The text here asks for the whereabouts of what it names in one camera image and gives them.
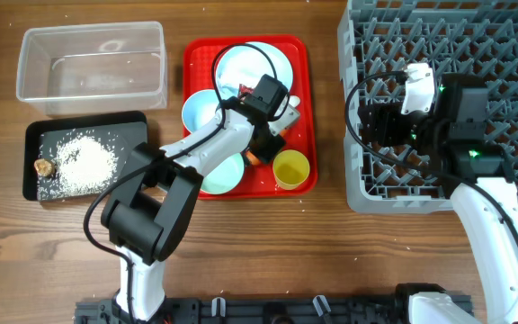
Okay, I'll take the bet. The red serving tray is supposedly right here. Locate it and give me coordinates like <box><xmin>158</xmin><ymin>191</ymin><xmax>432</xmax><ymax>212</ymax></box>
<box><xmin>183</xmin><ymin>34</ymin><xmax>318</xmax><ymax>200</ymax></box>

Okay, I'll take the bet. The white plastic spoon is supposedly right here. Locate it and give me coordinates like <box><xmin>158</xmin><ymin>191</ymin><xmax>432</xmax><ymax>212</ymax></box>
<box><xmin>288</xmin><ymin>95</ymin><xmax>300</xmax><ymax>107</ymax></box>

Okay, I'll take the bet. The brown food scrap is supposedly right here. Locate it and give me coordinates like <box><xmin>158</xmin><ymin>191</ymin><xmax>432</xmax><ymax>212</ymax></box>
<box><xmin>33</xmin><ymin>158</ymin><xmax>56</xmax><ymax>177</ymax></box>

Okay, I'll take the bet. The light blue bowl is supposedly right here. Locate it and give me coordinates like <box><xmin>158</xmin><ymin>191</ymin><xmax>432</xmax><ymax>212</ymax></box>
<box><xmin>182</xmin><ymin>89</ymin><xmax>219</xmax><ymax>132</ymax></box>

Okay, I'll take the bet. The orange carrot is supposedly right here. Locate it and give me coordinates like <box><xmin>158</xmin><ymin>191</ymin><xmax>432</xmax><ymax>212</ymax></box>
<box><xmin>246</xmin><ymin>151</ymin><xmax>262</xmax><ymax>166</ymax></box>

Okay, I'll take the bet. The yellow cup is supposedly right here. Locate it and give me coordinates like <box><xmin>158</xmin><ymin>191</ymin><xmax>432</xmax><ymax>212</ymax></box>
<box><xmin>272</xmin><ymin>149</ymin><xmax>310</xmax><ymax>190</ymax></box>

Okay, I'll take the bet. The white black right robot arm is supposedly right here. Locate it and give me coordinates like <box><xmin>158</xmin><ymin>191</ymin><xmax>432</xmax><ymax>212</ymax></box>
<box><xmin>345</xmin><ymin>70</ymin><xmax>518</xmax><ymax>323</ymax></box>

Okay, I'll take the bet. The light blue plate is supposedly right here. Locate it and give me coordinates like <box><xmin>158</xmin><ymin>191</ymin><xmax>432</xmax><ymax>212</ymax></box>
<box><xmin>216</xmin><ymin>41</ymin><xmax>293</xmax><ymax>99</ymax></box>

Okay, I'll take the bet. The grey dishwasher rack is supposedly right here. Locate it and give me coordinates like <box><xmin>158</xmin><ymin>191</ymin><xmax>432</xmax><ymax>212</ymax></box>
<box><xmin>337</xmin><ymin>0</ymin><xmax>518</xmax><ymax>188</ymax></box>

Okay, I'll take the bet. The black waste tray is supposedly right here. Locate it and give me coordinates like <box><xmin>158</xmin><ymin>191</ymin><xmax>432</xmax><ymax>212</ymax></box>
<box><xmin>22</xmin><ymin>111</ymin><xmax>147</xmax><ymax>202</ymax></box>

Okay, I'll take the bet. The white rice pile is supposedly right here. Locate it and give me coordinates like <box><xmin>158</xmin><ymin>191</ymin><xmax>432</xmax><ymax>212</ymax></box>
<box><xmin>35</xmin><ymin>129</ymin><xmax>119</xmax><ymax>201</ymax></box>

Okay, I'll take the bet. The green bowl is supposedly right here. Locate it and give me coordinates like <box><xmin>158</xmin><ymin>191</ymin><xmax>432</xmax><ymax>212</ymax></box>
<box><xmin>201</xmin><ymin>153</ymin><xmax>245</xmax><ymax>195</ymax></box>

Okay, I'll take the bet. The clear plastic bin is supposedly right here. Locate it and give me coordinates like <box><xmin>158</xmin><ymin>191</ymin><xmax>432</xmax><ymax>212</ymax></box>
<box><xmin>15</xmin><ymin>21</ymin><xmax>168</xmax><ymax>116</ymax></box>

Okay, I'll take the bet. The red snack wrapper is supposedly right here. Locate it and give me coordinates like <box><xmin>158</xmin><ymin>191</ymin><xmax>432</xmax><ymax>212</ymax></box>
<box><xmin>237</xmin><ymin>84</ymin><xmax>254</xmax><ymax>99</ymax></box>

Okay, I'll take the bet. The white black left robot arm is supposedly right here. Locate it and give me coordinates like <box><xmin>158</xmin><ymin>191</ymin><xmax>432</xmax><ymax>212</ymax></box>
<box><xmin>100</xmin><ymin>75</ymin><xmax>290</xmax><ymax>323</ymax></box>

